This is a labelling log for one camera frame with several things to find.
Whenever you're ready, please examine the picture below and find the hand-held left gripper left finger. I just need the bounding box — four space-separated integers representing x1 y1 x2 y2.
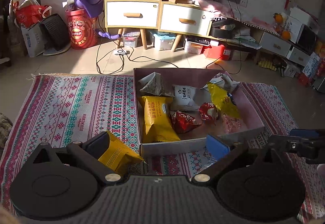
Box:
25 131 125 185

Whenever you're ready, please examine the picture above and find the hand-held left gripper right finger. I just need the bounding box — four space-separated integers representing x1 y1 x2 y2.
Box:
192 134 288 185

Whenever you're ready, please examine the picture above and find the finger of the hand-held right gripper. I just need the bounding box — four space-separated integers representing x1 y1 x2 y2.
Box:
269 134 309 157
289 129 325 140

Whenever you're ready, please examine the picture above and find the yellow striped snack packet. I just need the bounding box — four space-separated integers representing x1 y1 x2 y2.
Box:
98 130 144 176

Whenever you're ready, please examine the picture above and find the pink crispy bar packet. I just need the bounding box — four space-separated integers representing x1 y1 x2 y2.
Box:
220 113 248 135

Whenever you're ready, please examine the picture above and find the red snack packet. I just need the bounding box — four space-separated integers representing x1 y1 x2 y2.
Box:
171 111 203 134
198 102 219 122

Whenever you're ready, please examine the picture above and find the cardboard box with pink inside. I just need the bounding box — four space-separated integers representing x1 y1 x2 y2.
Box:
133 68 266 157

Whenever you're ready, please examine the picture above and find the yellow snack bag blue label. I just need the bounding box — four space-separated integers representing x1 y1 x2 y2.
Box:
207 82 241 119

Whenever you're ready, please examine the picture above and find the white panda print snack packet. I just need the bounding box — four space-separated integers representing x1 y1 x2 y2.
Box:
170 85 211 112

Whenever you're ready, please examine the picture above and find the yellow printed snack packet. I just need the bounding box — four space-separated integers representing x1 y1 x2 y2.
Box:
138 96 181 144

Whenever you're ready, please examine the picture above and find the newsprint triangular snack packet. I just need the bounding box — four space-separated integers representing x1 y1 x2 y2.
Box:
139 72 174 98
202 73 241 94

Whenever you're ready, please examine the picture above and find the patterned woven mat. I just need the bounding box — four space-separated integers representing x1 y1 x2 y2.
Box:
0 74 325 222

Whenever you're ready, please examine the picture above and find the row of yellow rolls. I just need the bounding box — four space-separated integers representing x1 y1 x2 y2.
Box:
257 59 278 71

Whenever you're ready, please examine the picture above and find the low white drawer stand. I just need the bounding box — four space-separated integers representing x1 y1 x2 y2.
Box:
250 28 312 67

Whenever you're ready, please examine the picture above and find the grey knit blanket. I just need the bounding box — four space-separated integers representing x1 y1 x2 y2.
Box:
0 113 14 149

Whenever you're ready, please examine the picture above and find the red box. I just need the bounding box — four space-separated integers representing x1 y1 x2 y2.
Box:
204 45 232 60

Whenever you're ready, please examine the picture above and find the black appliance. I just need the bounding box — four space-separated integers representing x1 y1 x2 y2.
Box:
296 24 318 53

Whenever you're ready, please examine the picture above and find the purple curved gadget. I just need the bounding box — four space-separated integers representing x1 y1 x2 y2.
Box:
99 31 121 40

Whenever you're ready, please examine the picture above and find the red printed barrel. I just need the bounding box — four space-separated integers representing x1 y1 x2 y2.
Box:
65 9 98 50

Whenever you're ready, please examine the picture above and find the clear storage box blue lid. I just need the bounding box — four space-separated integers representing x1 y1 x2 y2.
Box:
153 32 176 51

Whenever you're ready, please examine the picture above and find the black round tin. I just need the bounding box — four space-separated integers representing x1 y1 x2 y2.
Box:
211 18 241 39

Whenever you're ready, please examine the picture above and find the black plastic basket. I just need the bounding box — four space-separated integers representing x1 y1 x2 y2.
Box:
39 13 70 52

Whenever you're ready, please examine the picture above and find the white paper bag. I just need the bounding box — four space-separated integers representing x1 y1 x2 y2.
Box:
21 22 47 58

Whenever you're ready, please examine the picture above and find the white wooden drawer cabinet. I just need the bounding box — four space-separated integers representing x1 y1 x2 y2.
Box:
158 0 214 52

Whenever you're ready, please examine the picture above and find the white wooden shelf cabinet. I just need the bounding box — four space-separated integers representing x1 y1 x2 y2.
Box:
105 0 165 50

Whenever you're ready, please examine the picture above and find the pink cloth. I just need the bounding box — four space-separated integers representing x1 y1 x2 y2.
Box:
192 0 239 20

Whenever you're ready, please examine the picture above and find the red plastic bag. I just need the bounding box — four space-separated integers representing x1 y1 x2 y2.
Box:
13 2 51 29

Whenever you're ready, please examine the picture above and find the black cable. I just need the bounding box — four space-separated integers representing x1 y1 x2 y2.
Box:
205 0 242 75
96 9 179 75

